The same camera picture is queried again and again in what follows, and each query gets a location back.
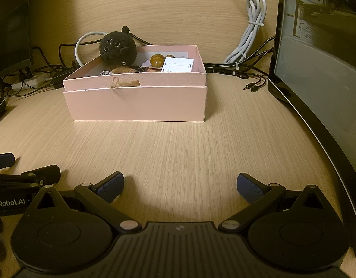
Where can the black plush toy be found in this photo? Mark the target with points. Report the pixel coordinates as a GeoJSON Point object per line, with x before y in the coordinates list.
{"type": "Point", "coordinates": [117, 46]}

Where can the pink cardboard box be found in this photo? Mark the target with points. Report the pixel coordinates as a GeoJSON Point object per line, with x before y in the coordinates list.
{"type": "Point", "coordinates": [137, 104]}

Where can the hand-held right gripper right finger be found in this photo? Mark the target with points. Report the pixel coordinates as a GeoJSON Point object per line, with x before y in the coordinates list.
{"type": "Point", "coordinates": [250, 188]}

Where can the small white carton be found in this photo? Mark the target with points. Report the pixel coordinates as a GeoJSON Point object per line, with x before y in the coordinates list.
{"type": "Point", "coordinates": [178, 65]}

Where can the computer case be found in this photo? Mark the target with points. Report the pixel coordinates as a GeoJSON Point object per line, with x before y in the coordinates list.
{"type": "Point", "coordinates": [325, 63]}

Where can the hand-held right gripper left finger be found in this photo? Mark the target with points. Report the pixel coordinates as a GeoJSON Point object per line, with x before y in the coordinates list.
{"type": "Point", "coordinates": [109, 188]}

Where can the brown candy balls packet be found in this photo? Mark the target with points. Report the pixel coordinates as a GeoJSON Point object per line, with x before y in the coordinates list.
{"type": "Point", "coordinates": [158, 60]}

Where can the black computer monitor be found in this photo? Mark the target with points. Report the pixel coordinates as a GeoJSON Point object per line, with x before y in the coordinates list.
{"type": "Point", "coordinates": [10, 20]}

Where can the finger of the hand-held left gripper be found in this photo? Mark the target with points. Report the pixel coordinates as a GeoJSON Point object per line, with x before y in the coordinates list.
{"type": "Point", "coordinates": [47, 173]}
{"type": "Point", "coordinates": [4, 161]}

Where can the white power strip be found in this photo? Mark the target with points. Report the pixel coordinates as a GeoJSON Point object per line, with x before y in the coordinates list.
{"type": "Point", "coordinates": [33, 80]}

